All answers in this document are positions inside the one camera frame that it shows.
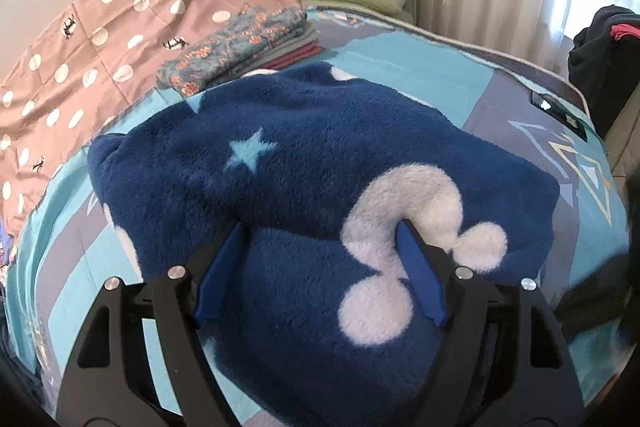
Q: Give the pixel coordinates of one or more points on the black flat device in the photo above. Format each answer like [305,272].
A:
[545,101]

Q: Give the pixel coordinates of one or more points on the light blue patchwork quilt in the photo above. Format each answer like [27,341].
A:
[500,82]

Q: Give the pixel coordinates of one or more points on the blue fleece garment white patches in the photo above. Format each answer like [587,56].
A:
[300,157]

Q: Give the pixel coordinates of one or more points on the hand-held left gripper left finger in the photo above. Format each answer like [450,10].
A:
[220,272]

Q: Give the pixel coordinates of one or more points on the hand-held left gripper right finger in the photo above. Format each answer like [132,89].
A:
[420,272]

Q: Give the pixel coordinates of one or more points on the grey armchair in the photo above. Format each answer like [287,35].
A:
[627,144]

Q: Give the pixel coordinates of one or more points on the floral folded cloth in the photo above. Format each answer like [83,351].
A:
[240,38]

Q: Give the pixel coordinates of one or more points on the grey folded cloth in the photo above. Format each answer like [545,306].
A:
[301,40]

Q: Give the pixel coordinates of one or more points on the dark clothes heap red trim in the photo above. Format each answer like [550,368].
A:
[600,52]

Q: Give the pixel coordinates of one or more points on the dark red folded cloth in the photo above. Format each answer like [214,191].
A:
[306,53]

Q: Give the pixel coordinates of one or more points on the pink polka dot sheet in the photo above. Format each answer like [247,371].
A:
[100,37]

